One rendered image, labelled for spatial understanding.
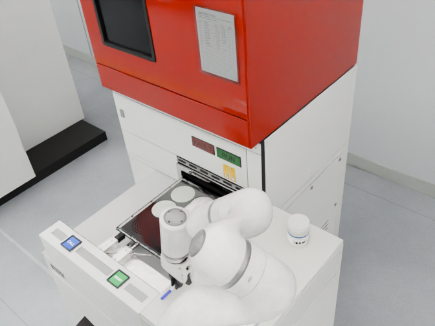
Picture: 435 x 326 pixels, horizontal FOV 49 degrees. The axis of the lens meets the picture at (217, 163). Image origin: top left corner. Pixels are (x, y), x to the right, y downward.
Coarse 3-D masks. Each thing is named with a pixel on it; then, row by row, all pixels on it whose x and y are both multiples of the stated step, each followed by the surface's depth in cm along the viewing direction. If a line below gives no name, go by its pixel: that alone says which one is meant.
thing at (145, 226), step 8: (176, 184) 200; (184, 184) 200; (168, 192) 196; (200, 192) 195; (160, 200) 193; (168, 200) 193; (192, 200) 192; (136, 216) 187; (144, 216) 187; (152, 216) 186; (128, 224) 184; (136, 224) 183; (144, 224) 183; (152, 224) 183; (128, 232) 180; (136, 232) 180; (144, 232) 180; (152, 232) 179; (144, 240) 177; (152, 240) 176; (160, 240) 176; (152, 248) 173; (160, 248) 173
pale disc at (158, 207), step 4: (156, 204) 191; (160, 204) 191; (164, 204) 191; (168, 204) 191; (172, 204) 191; (152, 208) 190; (156, 208) 190; (160, 208) 189; (164, 208) 189; (152, 212) 188; (156, 212) 188; (160, 212) 188; (156, 216) 186
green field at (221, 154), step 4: (220, 152) 181; (224, 152) 179; (220, 156) 182; (224, 156) 180; (228, 156) 179; (232, 156) 177; (228, 160) 180; (232, 160) 178; (236, 160) 177; (236, 164) 178
